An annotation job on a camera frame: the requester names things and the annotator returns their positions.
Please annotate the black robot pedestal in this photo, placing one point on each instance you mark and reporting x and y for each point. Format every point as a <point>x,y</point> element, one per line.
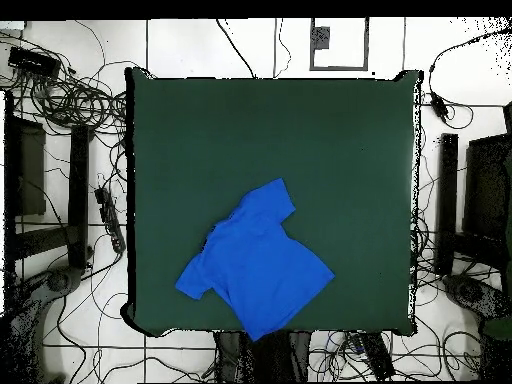
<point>288,356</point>

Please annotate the long black power strip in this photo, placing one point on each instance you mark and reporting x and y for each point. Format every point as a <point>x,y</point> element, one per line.
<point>378,356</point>

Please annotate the small dark grey square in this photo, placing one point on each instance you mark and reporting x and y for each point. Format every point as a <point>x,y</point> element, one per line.
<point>320,38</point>

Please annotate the dark green table cloth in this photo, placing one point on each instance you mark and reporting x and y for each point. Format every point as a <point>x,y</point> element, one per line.
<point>240,128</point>

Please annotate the blue shirt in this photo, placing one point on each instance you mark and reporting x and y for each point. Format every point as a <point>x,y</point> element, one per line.
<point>260,264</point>

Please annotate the black electronics box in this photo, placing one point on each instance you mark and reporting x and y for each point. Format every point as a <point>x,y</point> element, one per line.
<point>34,62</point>

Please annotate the black power adapter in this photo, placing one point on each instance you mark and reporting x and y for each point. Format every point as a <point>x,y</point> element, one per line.
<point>438,107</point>

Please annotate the grey stand base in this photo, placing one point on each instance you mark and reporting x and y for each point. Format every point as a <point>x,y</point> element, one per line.
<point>60,280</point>
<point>472,292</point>

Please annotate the black metal stand frame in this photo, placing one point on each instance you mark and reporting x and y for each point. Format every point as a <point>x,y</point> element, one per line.
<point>78,180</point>
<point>448,200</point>

